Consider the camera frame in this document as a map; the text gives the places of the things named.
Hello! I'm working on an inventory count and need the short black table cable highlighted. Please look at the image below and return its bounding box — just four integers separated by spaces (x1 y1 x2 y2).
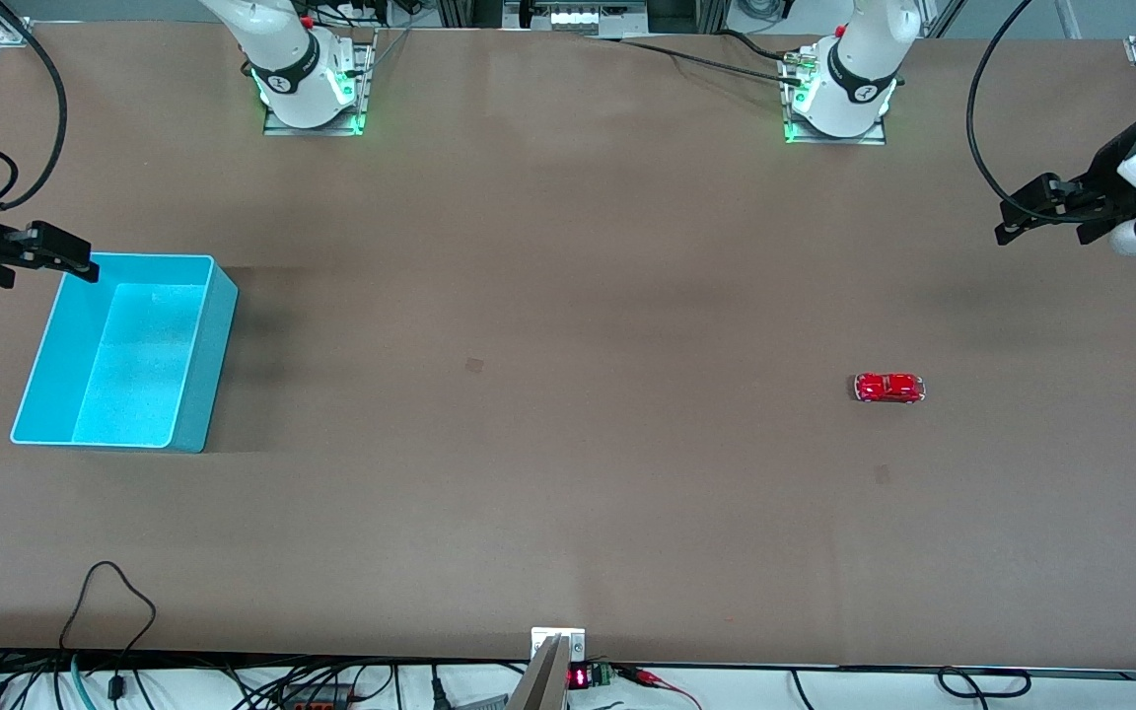
719 30 798 64

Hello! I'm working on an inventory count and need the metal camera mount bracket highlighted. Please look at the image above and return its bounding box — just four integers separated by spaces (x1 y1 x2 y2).
531 627 587 681

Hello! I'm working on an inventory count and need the thin black looped cable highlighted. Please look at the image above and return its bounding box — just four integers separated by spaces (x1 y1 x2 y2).
59 561 158 710

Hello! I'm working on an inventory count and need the orange power strip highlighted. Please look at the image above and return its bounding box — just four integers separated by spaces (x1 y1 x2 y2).
277 684 354 710

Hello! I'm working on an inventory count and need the red beetle toy car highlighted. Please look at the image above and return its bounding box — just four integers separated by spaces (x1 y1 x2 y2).
854 372 926 403

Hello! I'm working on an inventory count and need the thick black coiled cable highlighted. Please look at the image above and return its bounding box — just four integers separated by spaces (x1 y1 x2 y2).
937 667 1032 699

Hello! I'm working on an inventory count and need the long black table cable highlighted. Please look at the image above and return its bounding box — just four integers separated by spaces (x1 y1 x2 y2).
583 34 806 86

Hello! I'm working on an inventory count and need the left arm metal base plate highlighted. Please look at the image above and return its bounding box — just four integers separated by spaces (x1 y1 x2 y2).
783 49 888 146

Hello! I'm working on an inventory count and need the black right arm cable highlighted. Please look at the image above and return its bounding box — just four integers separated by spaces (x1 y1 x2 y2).
0 0 69 214

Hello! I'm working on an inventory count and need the blue plastic box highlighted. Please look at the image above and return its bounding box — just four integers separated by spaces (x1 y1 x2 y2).
11 253 240 454

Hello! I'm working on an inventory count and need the grey camera pole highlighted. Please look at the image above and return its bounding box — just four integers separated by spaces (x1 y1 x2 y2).
507 636 570 710

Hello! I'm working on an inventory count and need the red clip lead wire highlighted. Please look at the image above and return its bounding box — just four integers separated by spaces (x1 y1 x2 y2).
622 667 703 710

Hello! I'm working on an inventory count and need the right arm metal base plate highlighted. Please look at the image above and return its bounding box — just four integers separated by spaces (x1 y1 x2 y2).
263 39 374 136

